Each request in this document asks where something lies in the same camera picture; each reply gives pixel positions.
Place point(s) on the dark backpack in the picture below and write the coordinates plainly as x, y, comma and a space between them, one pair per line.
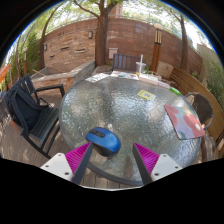
25, 111

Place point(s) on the beige stone block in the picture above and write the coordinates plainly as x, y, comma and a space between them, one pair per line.
165, 70

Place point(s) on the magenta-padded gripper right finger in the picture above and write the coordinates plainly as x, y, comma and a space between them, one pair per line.
163, 165

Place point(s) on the dark wooden slatted chair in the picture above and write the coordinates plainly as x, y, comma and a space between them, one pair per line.
125, 62

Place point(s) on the wooden garden lamp post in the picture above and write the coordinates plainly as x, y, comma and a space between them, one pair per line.
156, 50

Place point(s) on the thin pale book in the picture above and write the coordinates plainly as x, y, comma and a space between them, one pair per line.
163, 84

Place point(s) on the thin leaning tree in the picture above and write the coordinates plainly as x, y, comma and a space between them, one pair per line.
42, 50

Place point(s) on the slender dark tree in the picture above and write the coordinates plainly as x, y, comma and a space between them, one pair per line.
184, 46

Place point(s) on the white wall box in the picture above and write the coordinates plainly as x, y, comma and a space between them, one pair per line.
113, 52

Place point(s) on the floral print mouse pad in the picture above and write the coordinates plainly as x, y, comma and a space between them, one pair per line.
185, 121

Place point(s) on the white paper strip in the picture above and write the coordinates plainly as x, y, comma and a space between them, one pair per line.
96, 78

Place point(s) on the curved wooden bench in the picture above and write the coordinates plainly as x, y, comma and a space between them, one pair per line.
200, 90

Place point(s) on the thick tree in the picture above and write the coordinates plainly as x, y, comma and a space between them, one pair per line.
101, 40

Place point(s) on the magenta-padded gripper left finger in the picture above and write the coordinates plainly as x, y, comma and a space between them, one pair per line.
59, 164

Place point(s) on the black slatted chair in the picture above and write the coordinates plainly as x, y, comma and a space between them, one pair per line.
45, 125

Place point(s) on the clear plastic cup with straw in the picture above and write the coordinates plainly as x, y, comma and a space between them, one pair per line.
140, 68

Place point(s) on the yellow square card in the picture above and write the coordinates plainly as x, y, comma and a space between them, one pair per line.
146, 94

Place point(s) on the wall lamp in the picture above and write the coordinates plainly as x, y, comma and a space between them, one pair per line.
90, 34
45, 47

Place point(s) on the dark wicker chair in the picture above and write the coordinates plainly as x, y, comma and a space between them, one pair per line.
201, 106

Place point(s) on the green marker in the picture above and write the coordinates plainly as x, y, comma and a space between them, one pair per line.
175, 90

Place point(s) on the low stone ledge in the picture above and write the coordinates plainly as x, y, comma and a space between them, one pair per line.
60, 77

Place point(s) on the colourful magazine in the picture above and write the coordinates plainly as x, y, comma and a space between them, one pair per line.
124, 75

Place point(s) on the blue computer mouse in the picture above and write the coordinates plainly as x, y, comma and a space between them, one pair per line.
105, 140

